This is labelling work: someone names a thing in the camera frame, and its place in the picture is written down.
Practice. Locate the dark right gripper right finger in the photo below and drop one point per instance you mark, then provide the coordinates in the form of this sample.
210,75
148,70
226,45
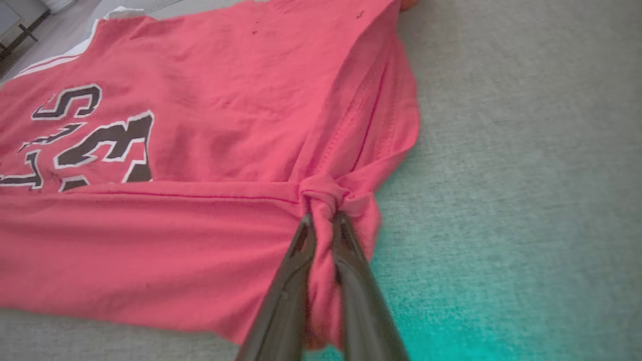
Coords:
363,321

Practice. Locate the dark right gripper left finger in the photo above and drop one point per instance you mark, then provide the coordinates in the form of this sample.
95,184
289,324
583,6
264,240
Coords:
281,321

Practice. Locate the red t-shirt with white trim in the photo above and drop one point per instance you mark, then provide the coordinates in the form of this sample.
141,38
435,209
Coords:
200,125

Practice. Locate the grey cabinet black frame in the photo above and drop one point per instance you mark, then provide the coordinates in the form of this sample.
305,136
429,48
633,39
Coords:
7,15

